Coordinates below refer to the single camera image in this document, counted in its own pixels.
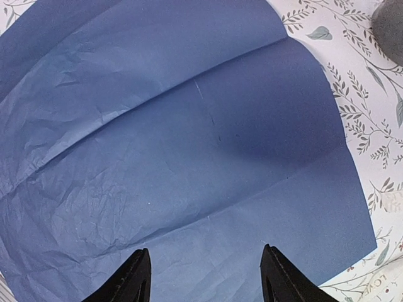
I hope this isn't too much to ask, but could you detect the dark grey mug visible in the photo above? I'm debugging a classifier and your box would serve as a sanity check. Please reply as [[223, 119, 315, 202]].
[[371, 0, 402, 66]]

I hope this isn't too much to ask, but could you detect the white ribbon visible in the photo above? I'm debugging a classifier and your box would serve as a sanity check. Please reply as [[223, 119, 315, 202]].
[[358, 189, 402, 301]]

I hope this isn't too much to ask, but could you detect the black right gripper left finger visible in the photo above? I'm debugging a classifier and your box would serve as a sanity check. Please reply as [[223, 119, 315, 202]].
[[83, 249, 151, 302]]

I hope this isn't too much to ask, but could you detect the dark navy tissue paper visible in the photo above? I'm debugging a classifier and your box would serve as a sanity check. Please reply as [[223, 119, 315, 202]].
[[0, 0, 377, 302]]

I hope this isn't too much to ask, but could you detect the floral patterned table mat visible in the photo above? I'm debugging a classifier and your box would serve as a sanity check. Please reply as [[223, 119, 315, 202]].
[[0, 0, 403, 302]]

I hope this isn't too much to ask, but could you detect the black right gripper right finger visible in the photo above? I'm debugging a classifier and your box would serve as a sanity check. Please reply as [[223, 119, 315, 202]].
[[260, 244, 337, 302]]

